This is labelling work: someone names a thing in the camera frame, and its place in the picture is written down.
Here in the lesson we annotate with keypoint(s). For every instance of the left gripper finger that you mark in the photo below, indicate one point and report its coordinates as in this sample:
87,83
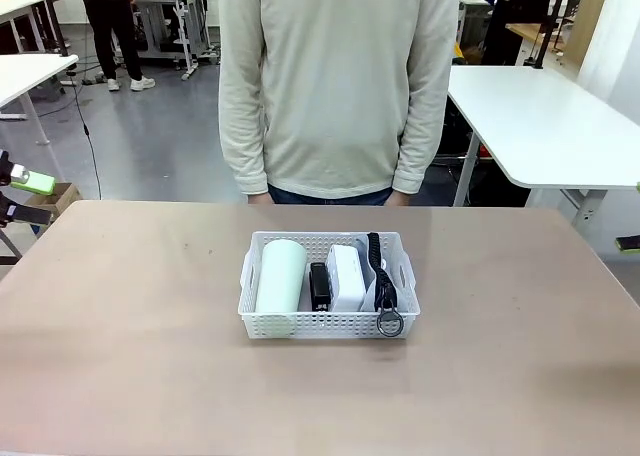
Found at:
30,215
32,182

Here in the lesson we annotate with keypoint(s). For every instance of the grey CAMPUS pencil pouch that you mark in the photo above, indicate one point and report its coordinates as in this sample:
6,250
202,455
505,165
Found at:
382,276

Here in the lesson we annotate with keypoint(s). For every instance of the pale green plastic cup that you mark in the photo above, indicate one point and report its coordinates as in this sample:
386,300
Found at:
280,281

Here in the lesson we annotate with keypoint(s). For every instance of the white rectangular power strip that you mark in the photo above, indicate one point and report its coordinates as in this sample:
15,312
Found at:
346,278

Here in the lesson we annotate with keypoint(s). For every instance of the black stapler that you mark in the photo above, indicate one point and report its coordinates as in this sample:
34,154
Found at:
320,286

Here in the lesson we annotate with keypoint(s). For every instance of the person's left forearm beige sleeve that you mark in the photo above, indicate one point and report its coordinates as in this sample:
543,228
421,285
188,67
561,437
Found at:
420,141

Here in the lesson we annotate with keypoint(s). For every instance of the person's right forearm beige sleeve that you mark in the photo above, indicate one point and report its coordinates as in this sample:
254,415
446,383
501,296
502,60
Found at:
242,146

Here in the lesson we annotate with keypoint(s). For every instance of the white perforated plastic basket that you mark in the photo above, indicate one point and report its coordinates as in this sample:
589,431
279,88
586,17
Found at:
340,326

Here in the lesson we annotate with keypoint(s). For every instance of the person's right hand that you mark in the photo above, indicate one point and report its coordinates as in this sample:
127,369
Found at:
261,200

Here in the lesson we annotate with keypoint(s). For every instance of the person's left hand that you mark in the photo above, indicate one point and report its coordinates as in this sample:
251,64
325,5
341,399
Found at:
398,199

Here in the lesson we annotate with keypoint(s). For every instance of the small open cardboard box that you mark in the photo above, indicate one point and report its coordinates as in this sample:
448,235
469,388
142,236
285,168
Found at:
62,196

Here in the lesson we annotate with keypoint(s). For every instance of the white table grey leg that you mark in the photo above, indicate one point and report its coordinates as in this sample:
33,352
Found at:
25,76

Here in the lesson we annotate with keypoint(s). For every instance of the large white table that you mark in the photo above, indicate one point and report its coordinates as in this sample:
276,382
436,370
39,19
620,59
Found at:
540,121

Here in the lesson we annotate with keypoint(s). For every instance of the bystander in black trousers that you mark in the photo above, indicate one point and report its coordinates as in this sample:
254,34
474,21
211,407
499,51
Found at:
112,31

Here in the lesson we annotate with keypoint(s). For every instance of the black pole stand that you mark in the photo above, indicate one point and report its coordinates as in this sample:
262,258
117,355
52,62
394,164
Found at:
54,11

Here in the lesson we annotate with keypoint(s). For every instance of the tall brown cardboard box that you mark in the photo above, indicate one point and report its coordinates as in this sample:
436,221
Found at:
587,16

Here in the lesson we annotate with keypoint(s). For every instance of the white background desk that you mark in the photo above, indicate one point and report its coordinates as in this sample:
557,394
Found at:
20,3

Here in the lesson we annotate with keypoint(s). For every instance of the wooden top background table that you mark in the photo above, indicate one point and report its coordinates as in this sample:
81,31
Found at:
525,30

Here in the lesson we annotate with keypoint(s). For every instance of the bystander in dark clothes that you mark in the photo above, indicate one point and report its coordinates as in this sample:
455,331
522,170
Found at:
510,16

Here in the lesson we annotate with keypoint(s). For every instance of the person in beige sweater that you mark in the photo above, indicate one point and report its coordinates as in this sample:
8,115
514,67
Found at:
340,76

